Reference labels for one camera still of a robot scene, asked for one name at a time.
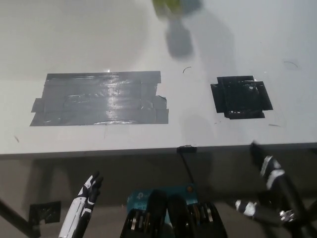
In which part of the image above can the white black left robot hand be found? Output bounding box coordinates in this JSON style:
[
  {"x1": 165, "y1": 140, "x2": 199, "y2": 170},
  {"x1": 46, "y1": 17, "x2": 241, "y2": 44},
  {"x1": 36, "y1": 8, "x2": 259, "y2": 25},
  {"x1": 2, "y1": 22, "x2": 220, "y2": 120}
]
[{"x1": 58, "y1": 171, "x2": 104, "y2": 238}]

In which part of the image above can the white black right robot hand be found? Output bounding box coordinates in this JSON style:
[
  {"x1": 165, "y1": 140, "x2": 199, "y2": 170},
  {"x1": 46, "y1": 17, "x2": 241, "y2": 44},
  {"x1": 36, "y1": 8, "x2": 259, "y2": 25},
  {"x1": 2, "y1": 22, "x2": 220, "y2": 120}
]
[{"x1": 234, "y1": 141, "x2": 309, "y2": 225}]

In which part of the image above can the spray bottle with green label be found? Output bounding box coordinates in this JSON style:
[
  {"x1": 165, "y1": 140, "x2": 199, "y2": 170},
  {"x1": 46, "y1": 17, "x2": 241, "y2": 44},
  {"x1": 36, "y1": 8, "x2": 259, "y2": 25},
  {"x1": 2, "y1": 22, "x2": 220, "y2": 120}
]
[{"x1": 151, "y1": 0, "x2": 185, "y2": 19}]

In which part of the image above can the black floor tape piece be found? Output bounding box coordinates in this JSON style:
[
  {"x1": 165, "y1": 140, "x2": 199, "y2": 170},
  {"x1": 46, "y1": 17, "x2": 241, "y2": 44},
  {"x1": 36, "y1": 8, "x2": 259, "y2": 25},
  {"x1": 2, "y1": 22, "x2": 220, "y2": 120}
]
[{"x1": 29, "y1": 200, "x2": 62, "y2": 225}]

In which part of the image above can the black table leg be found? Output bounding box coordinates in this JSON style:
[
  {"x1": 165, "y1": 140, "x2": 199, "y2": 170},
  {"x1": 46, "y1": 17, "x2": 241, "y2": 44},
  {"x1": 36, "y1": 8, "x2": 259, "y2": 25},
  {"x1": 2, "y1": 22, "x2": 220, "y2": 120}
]
[{"x1": 0, "y1": 197, "x2": 42, "y2": 238}]

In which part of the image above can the teal router box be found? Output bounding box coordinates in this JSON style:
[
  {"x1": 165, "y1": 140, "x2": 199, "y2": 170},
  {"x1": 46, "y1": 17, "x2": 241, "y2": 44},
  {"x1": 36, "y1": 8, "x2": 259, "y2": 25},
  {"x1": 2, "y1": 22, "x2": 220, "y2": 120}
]
[{"x1": 126, "y1": 182, "x2": 199, "y2": 224}]

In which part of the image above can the black tape patch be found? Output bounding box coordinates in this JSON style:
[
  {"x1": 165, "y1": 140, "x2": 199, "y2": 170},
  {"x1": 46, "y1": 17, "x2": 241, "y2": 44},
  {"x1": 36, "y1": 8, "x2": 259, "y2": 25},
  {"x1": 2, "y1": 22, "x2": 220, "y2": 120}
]
[{"x1": 210, "y1": 75, "x2": 274, "y2": 119}]

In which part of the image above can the thin black cable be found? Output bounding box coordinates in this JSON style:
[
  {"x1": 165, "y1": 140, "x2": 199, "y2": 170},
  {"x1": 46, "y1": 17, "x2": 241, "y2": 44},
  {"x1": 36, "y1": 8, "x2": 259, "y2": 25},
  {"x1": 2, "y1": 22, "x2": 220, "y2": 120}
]
[{"x1": 180, "y1": 151, "x2": 195, "y2": 184}]

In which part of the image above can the small black cable clip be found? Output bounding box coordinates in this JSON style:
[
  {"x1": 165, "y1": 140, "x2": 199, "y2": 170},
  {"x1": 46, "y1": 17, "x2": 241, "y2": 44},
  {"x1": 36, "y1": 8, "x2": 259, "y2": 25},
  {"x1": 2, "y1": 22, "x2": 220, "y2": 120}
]
[{"x1": 176, "y1": 145, "x2": 198, "y2": 153}]

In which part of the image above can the grey duct tape patch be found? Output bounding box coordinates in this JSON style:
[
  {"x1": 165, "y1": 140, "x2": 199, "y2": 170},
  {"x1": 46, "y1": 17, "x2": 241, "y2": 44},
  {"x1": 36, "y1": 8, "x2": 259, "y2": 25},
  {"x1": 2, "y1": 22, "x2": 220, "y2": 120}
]
[{"x1": 29, "y1": 71, "x2": 169, "y2": 127}]

